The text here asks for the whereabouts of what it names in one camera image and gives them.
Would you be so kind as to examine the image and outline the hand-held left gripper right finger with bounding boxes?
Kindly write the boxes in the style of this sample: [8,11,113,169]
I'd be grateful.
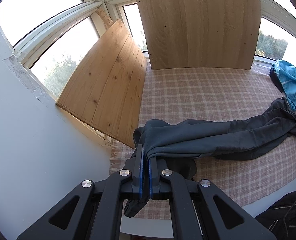
[149,156,276,240]

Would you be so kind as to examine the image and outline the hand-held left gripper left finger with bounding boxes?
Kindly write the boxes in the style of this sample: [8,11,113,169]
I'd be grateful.
[16,144,145,240]

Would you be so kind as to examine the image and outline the dark grey pants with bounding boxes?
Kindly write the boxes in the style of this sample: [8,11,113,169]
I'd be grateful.
[123,97,296,218]

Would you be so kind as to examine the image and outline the blue jacket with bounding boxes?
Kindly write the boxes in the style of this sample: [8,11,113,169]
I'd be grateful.
[274,59,296,112]

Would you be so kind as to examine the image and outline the navy cloth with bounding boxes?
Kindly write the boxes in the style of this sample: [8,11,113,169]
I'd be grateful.
[270,67,284,93]

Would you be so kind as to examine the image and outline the pink plaid table cloth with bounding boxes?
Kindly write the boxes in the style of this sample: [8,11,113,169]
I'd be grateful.
[109,64,296,220]

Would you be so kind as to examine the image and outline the person's black jacket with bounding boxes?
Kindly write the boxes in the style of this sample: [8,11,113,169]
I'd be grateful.
[254,185,296,240]

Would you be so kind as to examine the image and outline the pine plank board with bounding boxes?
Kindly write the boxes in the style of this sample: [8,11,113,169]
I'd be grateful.
[56,19,148,149]

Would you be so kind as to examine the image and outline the large oak wooden board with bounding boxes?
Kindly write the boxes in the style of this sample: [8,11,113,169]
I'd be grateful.
[132,0,262,71]

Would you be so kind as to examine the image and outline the narrow wooden strip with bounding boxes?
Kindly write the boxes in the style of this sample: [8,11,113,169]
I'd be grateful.
[95,6,113,30]

